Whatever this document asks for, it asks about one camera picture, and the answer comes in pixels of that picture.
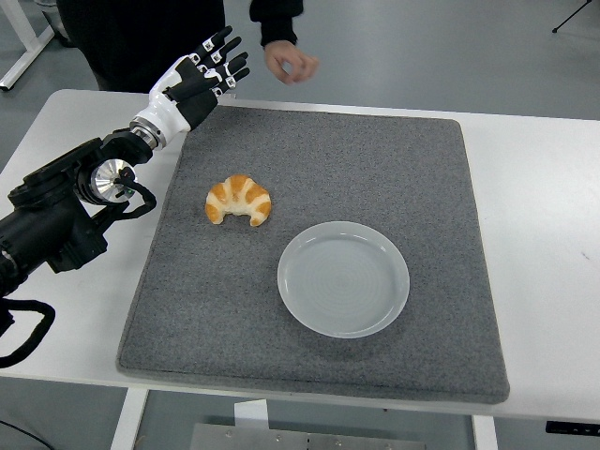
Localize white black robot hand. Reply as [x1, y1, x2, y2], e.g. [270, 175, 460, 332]
[133, 25, 251, 147]

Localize person's left hand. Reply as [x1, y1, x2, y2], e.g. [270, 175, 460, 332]
[263, 39, 322, 87]

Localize golden croissant bread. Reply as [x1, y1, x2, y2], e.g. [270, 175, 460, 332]
[204, 173, 274, 228]

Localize light grey round plate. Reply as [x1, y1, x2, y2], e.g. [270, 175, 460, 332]
[277, 220, 412, 339]

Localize person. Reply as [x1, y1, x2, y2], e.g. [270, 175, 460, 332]
[55, 0, 227, 94]

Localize grey felt mat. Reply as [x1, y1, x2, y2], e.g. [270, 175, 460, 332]
[115, 104, 511, 405]

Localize black tripod leg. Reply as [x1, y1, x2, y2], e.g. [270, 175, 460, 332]
[551, 0, 600, 35]

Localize white table leg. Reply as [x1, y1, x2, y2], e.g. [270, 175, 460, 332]
[110, 387, 150, 450]
[471, 414, 499, 450]

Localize white paper tag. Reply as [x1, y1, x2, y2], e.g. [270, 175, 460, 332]
[233, 398, 270, 430]

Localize black table control panel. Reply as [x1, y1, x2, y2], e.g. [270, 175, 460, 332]
[546, 420, 600, 435]

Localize white desk frame leg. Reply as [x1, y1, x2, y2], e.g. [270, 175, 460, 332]
[0, 0, 56, 93]

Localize thin black floor cable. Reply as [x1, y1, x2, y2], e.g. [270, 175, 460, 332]
[0, 419, 37, 450]

